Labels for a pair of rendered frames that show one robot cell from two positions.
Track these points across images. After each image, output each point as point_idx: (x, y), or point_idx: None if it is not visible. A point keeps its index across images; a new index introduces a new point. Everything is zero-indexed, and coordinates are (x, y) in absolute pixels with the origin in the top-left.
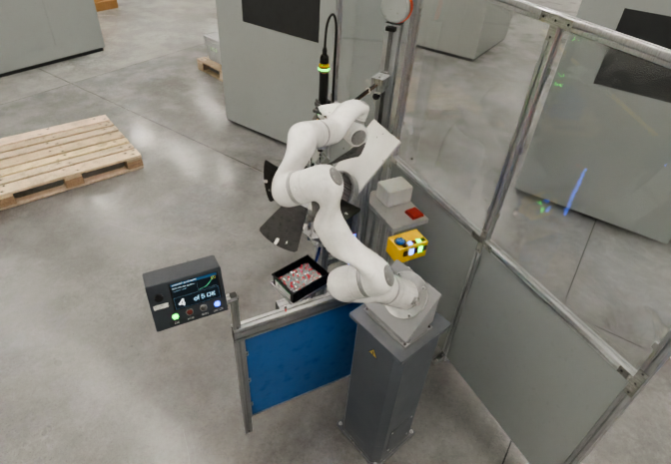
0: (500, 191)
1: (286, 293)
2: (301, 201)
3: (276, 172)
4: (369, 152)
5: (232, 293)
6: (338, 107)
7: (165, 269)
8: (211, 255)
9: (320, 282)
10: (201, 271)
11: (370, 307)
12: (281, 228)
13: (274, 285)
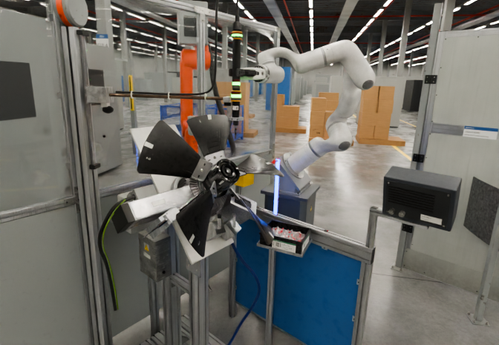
0: None
1: (307, 241)
2: None
3: (369, 66)
4: None
5: (374, 208)
6: (288, 49)
7: (434, 182)
8: (387, 175)
9: (280, 228)
10: (408, 168)
11: (301, 187)
12: (261, 222)
13: (304, 251)
